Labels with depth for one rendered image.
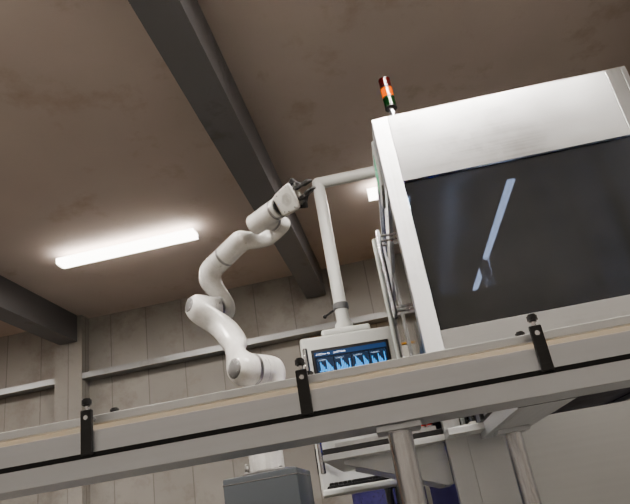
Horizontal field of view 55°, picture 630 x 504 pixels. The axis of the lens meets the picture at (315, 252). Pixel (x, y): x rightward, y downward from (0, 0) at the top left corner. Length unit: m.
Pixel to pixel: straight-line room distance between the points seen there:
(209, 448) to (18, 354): 6.24
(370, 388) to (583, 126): 1.58
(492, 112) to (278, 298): 4.26
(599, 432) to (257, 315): 4.68
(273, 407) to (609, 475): 1.20
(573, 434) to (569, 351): 0.85
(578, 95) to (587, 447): 1.30
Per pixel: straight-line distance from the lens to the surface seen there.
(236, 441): 1.27
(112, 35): 3.41
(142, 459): 1.33
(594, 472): 2.13
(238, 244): 2.42
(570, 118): 2.55
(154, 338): 6.70
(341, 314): 3.27
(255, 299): 6.44
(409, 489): 1.26
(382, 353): 3.16
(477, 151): 2.42
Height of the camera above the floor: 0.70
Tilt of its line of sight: 23 degrees up
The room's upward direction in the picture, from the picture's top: 10 degrees counter-clockwise
